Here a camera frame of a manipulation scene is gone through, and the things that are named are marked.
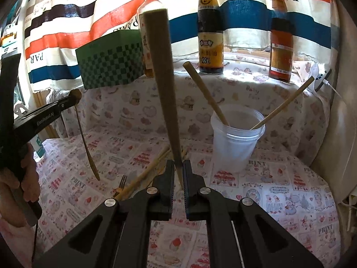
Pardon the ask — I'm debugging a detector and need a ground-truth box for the gold fork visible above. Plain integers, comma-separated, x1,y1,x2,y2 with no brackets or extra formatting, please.
112,174,128,200

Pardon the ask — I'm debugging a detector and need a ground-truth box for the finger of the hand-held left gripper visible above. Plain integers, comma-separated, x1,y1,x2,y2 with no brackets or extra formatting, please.
12,91,82,143

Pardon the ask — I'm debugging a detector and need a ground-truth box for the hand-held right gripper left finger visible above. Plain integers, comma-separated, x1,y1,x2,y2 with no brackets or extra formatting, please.
33,159,176,268

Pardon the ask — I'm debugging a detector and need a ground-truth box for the dark soy sauce bottle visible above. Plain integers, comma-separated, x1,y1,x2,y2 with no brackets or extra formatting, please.
197,0,225,75

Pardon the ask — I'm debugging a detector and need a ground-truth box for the white cable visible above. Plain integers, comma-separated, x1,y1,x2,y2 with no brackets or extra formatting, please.
324,78,348,107

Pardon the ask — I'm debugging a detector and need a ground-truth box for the black cable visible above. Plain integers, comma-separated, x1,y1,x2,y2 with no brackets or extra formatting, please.
31,223,39,263

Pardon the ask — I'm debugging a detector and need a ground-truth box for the person's left hand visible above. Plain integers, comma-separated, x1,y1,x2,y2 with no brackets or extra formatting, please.
0,144,42,228

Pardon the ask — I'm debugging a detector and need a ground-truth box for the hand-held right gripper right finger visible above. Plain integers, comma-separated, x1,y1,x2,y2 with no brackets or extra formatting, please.
183,159,324,268

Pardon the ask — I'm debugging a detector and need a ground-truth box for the wooden frame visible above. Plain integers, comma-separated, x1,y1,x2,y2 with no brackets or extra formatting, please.
33,89,67,140

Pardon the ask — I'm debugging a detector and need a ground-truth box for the green checkered board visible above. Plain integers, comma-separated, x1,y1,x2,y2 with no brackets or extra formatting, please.
75,29,146,90

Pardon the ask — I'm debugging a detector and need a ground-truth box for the clear water bottle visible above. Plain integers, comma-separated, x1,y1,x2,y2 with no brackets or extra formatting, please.
28,134,46,158

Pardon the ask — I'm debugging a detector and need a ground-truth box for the translucent plastic cup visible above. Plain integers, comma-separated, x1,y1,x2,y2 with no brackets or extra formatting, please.
210,104,265,174

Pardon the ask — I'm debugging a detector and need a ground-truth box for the white cord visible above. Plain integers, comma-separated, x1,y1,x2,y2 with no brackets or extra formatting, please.
337,187,357,232

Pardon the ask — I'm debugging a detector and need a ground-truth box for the striped curtain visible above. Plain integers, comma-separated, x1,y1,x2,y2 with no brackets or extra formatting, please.
24,0,339,94

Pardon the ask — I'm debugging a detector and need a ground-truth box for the white power adapter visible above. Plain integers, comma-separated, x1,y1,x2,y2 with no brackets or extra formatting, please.
315,69,333,91

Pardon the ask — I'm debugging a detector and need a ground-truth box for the gold spoon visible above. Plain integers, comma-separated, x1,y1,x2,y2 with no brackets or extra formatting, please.
70,89,101,181

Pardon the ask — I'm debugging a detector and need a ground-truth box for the red-capped sauce bottle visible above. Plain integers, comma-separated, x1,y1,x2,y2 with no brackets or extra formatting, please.
268,0,295,83

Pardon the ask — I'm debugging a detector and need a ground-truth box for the person's left forearm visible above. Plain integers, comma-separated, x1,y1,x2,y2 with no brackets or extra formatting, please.
0,218,35,260

